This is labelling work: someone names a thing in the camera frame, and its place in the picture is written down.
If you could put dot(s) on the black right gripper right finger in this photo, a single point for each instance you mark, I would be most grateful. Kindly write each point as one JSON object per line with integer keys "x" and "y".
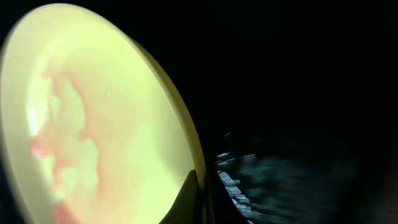
{"x": 220, "y": 208}

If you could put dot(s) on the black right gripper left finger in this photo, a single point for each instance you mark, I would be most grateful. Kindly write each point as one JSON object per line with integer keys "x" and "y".
{"x": 187, "y": 207}

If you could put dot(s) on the yellow plate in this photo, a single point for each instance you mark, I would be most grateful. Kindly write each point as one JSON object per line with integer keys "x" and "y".
{"x": 92, "y": 128}

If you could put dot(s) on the round black tray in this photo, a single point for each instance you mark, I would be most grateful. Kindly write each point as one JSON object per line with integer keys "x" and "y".
{"x": 294, "y": 102}

